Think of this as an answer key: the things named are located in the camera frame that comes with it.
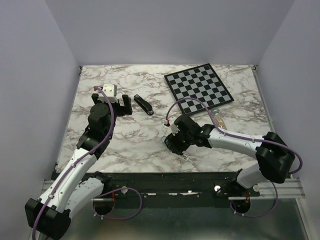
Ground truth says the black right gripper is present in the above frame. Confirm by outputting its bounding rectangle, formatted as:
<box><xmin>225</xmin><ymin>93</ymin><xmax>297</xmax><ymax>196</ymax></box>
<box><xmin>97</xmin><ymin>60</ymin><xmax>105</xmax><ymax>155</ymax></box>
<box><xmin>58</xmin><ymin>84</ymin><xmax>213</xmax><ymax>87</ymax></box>
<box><xmin>166</xmin><ymin>128</ymin><xmax>193</xmax><ymax>155</ymax></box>

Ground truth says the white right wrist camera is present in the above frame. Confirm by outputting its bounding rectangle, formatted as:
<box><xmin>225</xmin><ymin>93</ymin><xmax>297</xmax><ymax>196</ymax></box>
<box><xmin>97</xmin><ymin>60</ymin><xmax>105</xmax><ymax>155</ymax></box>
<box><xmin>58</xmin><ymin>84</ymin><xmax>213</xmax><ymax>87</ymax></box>
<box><xmin>163</xmin><ymin>119</ymin><xmax>180</xmax><ymax>136</ymax></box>

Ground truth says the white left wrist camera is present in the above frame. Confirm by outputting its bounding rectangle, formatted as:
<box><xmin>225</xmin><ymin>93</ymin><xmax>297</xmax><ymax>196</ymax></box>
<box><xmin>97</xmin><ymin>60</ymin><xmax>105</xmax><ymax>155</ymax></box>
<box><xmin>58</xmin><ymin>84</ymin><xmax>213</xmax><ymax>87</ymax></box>
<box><xmin>99</xmin><ymin>83</ymin><xmax>118</xmax><ymax>103</ymax></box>

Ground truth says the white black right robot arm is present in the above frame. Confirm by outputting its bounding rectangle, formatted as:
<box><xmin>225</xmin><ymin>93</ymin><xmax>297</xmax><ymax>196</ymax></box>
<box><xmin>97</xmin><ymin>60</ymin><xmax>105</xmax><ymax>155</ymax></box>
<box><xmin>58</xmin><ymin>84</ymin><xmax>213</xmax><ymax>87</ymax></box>
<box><xmin>162</xmin><ymin>114</ymin><xmax>295</xmax><ymax>196</ymax></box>

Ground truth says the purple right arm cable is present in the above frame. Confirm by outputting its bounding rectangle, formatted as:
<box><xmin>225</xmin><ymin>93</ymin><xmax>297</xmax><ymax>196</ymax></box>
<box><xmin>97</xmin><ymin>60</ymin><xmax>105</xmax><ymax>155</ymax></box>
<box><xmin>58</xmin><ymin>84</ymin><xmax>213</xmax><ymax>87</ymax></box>
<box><xmin>164</xmin><ymin>98</ymin><xmax>305</xmax><ymax>218</ymax></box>

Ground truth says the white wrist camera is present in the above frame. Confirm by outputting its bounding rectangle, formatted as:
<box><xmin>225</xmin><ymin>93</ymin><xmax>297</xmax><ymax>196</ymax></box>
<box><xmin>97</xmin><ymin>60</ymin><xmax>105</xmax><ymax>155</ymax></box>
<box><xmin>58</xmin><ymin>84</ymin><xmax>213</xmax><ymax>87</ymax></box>
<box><xmin>163</xmin><ymin>119</ymin><xmax>180</xmax><ymax>136</ymax></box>
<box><xmin>99</xmin><ymin>83</ymin><xmax>118</xmax><ymax>103</ymax></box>

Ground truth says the glitter filled clear tube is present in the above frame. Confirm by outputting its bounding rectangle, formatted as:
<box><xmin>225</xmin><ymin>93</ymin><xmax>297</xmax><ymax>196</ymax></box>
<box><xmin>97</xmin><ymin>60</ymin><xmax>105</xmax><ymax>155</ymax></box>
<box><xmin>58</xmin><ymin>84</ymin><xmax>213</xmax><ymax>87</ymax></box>
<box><xmin>211</xmin><ymin>108</ymin><xmax>227</xmax><ymax>130</ymax></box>

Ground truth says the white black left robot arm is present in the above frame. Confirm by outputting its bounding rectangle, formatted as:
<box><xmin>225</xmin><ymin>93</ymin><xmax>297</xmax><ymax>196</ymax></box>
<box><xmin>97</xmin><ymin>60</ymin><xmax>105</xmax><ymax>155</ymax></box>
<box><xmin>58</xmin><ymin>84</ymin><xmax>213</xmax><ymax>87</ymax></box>
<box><xmin>24</xmin><ymin>93</ymin><xmax>133</xmax><ymax>240</ymax></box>

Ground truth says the aluminium frame rail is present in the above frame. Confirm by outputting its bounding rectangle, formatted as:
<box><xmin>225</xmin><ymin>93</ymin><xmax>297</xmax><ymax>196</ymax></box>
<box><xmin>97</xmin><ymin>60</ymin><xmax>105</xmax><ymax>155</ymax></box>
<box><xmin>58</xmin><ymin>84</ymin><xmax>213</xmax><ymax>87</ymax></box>
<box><xmin>39</xmin><ymin>178</ymin><xmax>306</xmax><ymax>201</ymax></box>

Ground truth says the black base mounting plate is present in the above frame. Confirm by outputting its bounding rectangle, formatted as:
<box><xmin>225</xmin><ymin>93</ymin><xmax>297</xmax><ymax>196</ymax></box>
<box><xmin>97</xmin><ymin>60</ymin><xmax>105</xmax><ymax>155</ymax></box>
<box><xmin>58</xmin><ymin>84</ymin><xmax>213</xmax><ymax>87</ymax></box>
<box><xmin>51</xmin><ymin>172</ymin><xmax>293</xmax><ymax>210</ymax></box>

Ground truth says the black stapler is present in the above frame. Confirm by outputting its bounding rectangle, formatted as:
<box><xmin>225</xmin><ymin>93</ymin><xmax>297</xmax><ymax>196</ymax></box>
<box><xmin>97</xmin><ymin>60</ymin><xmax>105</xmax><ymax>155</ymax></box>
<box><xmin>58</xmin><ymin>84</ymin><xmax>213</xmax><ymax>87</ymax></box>
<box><xmin>133</xmin><ymin>94</ymin><xmax>154</xmax><ymax>116</ymax></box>

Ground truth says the black grey chessboard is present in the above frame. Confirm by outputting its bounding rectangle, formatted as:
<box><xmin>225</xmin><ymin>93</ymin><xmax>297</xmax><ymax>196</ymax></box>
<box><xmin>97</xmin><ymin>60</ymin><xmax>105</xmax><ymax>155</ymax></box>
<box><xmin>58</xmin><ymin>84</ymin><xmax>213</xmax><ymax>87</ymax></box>
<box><xmin>164</xmin><ymin>63</ymin><xmax>234</xmax><ymax>110</ymax></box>

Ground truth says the light blue mini stapler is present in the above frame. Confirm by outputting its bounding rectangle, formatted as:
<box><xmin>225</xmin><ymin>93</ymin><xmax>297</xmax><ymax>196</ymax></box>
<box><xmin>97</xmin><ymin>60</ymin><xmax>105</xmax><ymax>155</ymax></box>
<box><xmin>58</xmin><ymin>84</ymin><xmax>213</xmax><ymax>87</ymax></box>
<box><xmin>161</xmin><ymin>136</ymin><xmax>189</xmax><ymax>161</ymax></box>

